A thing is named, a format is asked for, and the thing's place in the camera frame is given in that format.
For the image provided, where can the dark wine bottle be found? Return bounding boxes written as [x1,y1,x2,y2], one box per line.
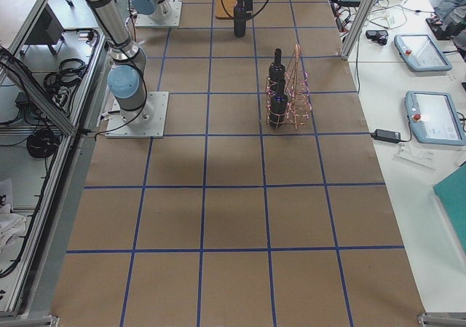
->
[269,79,288,128]
[268,48,285,91]

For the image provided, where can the black power adapter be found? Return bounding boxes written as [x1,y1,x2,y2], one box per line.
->
[371,129,402,143]

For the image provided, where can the aluminium frame post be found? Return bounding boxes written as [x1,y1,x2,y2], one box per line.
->
[340,0,376,60]

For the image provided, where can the dark wine bottle outer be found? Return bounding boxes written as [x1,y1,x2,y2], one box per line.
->
[269,79,288,128]

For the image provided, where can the dark wine bottle middle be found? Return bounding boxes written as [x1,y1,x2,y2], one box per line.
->
[268,48,285,91]

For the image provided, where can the far teach pendant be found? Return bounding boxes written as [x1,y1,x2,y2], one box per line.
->
[394,34,452,72]

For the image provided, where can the copper wire bottle basket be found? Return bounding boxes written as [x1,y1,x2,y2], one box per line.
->
[266,44,312,129]

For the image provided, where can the wooden tray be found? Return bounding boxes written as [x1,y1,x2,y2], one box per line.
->
[215,0,236,20]

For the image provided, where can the teach pendant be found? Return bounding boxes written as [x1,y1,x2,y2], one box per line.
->
[394,34,452,72]
[405,91,465,146]

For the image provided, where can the dark wine bottle carried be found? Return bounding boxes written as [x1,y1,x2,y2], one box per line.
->
[233,2,246,38]

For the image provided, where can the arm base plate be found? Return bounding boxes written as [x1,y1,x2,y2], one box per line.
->
[135,0,182,28]
[105,92,169,138]

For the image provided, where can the teal box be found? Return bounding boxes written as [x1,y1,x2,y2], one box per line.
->
[433,166,465,237]

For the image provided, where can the near teach pendant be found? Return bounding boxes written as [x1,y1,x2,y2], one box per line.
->
[405,91,465,146]

